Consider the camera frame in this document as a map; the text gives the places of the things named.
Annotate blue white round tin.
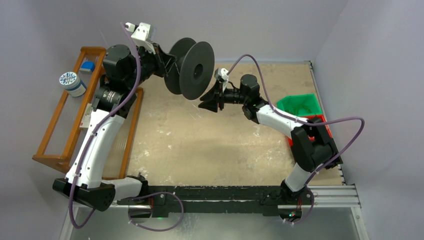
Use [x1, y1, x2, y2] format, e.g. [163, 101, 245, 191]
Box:
[58, 71, 87, 98]

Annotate green cable coils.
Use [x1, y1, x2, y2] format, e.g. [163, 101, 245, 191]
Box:
[288, 102, 316, 115]

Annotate white red carton box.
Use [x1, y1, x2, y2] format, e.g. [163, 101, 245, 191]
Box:
[79, 103, 93, 130]

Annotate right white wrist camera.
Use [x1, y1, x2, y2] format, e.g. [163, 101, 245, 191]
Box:
[214, 67, 229, 91]

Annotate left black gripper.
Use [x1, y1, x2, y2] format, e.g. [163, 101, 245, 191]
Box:
[125, 41, 177, 89]

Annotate aluminium frame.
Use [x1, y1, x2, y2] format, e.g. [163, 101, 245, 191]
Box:
[60, 185, 369, 240]

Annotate black cable spool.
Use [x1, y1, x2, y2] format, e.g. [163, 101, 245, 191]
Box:
[164, 37, 215, 100]

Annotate red plastic bin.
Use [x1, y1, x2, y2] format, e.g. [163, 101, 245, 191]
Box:
[287, 114, 333, 147]

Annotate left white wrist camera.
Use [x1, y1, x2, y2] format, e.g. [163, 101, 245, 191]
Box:
[124, 22, 156, 54]

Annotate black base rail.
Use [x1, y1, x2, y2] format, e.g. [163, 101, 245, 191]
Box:
[117, 185, 313, 219]

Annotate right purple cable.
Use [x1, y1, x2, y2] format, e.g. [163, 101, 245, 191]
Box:
[226, 53, 366, 226]

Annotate wooden rack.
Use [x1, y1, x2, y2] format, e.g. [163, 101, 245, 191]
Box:
[32, 46, 144, 180]

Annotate black plastic bin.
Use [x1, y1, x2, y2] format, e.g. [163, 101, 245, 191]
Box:
[324, 145, 343, 170]

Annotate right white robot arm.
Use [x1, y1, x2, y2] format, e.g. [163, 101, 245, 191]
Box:
[198, 74, 339, 204]

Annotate blue white small box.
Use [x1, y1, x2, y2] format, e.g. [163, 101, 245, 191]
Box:
[79, 61, 96, 74]

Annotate green plastic bin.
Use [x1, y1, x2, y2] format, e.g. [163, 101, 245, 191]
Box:
[276, 93, 323, 117]

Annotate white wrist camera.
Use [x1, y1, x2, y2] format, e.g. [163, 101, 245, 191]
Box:
[124, 22, 156, 54]
[214, 67, 229, 91]

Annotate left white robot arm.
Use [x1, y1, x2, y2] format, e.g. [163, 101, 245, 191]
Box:
[52, 44, 177, 212]

